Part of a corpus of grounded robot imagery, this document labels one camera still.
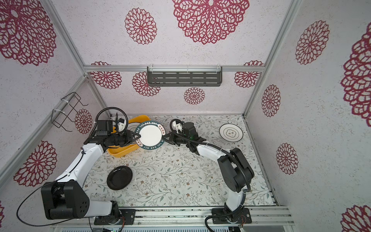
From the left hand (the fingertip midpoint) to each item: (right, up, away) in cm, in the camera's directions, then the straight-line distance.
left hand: (139, 138), depth 82 cm
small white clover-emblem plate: (+61, +3, +27) cm, 67 cm away
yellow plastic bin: (-17, -9, +8) cm, 21 cm away
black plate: (-14, -24, +5) cm, 28 cm away
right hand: (+13, +2, -1) cm, 13 cm away
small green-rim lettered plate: (+6, +3, +2) cm, 7 cm away
